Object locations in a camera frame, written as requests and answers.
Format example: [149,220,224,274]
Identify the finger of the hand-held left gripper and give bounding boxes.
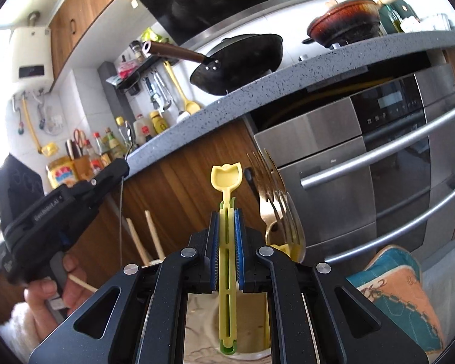
[70,159,131,208]

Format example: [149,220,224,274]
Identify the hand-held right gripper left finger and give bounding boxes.
[28,212,222,364]

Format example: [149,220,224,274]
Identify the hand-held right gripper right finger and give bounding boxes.
[233,209,429,364]

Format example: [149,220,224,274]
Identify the metal flower-shaped spoon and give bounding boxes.
[118,120,134,268]

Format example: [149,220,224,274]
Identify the yellow plastic tulip spoon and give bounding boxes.
[269,243,302,264]
[210,163,244,349]

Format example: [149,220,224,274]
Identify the gold fork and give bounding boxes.
[246,149,289,247]

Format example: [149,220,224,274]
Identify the wooden chopstick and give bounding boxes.
[143,210,167,263]
[69,274,99,294]
[126,218,148,265]

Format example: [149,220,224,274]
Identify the silver fork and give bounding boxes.
[273,191,307,264]

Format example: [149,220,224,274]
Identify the white ceramic utensil holder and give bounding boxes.
[140,258,274,364]

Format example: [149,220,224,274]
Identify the person's left hand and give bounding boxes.
[23,253,100,320]

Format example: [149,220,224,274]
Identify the wooden knife block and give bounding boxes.
[73,155,93,181]

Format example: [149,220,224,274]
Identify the black patterned cloth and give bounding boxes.
[0,155,44,232]

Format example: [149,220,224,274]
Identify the yellow tin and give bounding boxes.
[47,155,78,189]

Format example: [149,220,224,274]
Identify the row of sauce bottles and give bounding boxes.
[81,116,168,175]

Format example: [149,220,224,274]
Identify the steel ladle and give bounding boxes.
[153,70,173,112]

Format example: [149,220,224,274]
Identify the red and pink package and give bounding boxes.
[117,62,136,80]

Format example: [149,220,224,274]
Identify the stainless steel built-in oven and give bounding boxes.
[252,62,455,266]

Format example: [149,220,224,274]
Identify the white water heater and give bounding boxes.
[11,26,57,89]

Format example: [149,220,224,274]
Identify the green packet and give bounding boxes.
[142,26,175,45]

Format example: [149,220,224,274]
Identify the teal printed quilted mat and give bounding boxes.
[345,244,446,354]

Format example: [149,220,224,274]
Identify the wooden upper cabinet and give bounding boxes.
[47,0,124,92]

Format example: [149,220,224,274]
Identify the black wok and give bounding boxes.
[141,33,284,96]

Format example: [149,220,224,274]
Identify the grey speckled countertop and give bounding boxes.
[127,30,455,177]

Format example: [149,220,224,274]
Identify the black range hood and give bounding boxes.
[117,0,338,48]

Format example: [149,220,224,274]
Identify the white cloth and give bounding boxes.
[417,252,455,353]

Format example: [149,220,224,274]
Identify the red-brown frying pan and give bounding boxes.
[302,0,415,49]

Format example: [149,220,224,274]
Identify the olive oil bottle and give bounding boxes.
[387,5,403,33]

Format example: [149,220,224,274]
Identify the teal pot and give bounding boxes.
[379,0,412,35]

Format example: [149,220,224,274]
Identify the red-handled scissors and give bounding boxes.
[73,129,86,157]

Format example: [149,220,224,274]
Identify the yellow gas hose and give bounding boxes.
[21,95,57,156]

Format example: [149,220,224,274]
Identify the black wall shelf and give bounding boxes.
[106,61,145,95]

